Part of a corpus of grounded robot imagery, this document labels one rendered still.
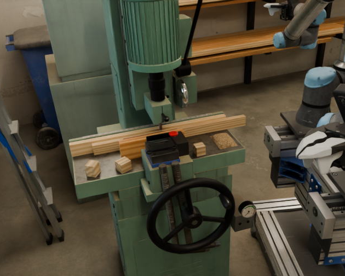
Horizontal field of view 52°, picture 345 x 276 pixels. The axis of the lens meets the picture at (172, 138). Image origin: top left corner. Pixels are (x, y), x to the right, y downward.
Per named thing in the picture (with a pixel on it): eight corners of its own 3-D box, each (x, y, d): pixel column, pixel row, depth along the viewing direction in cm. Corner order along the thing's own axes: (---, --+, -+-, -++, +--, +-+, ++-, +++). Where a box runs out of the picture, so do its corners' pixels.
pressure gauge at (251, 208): (240, 223, 135) (241, 207, 131) (236, 217, 138) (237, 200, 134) (256, 219, 136) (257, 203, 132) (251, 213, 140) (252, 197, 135)
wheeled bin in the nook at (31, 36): (36, 155, 304) (3, 42, 255) (33, 128, 348) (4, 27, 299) (109, 137, 323) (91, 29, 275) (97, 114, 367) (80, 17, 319)
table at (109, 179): (79, 218, 109) (75, 203, 106) (74, 165, 134) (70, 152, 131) (258, 176, 122) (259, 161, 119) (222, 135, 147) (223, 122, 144)
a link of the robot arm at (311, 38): (289, 47, 174) (292, 24, 168) (309, 44, 177) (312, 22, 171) (299, 52, 167) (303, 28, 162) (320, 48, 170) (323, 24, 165)
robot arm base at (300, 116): (322, 111, 166) (325, 91, 161) (337, 126, 153) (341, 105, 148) (290, 114, 165) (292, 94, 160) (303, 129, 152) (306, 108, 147)
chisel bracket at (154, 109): (154, 128, 126) (151, 107, 121) (145, 112, 137) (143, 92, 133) (174, 125, 127) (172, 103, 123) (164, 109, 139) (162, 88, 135)
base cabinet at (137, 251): (137, 339, 160) (115, 222, 125) (117, 247, 209) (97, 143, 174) (229, 310, 170) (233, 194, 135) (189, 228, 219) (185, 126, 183)
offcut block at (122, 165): (125, 164, 122) (124, 156, 120) (132, 168, 120) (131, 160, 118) (115, 169, 120) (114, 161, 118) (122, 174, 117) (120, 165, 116)
